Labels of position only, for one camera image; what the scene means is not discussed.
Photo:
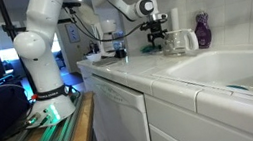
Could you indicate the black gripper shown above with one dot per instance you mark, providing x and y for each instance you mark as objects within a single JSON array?
[{"x": 155, "y": 27}]

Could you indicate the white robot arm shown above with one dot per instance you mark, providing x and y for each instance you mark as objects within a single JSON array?
[{"x": 40, "y": 59}]

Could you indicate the glass coffee carafe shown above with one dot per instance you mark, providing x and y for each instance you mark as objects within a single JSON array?
[{"x": 179, "y": 43}]

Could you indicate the white paper towel roll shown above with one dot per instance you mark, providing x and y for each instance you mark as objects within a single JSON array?
[{"x": 175, "y": 19}]

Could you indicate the clear water bottle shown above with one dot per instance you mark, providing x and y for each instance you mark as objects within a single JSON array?
[{"x": 119, "y": 46}]

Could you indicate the purple dish soap bottle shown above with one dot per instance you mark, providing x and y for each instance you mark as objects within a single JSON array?
[{"x": 203, "y": 32}]

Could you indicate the grey counter mat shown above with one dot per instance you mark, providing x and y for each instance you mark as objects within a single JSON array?
[{"x": 106, "y": 62}]

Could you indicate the small white bowl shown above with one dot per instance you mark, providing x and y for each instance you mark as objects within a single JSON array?
[{"x": 93, "y": 57}]

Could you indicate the white kitchen sink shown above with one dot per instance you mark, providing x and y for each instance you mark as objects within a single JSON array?
[{"x": 227, "y": 65}]

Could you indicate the white dishwasher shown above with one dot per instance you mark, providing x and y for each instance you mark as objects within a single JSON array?
[{"x": 120, "y": 122}]

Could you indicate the teal item in sink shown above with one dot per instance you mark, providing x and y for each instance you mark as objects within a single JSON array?
[{"x": 237, "y": 87}]

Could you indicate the white sink cabinet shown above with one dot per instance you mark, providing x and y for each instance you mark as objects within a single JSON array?
[{"x": 189, "y": 128}]

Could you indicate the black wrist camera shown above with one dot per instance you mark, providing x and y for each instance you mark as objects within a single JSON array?
[{"x": 144, "y": 27}]

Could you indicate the framed wall picture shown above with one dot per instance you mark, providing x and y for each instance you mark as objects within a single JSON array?
[{"x": 72, "y": 33}]

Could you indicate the black camera stand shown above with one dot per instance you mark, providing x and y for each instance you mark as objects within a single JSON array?
[{"x": 5, "y": 17}]

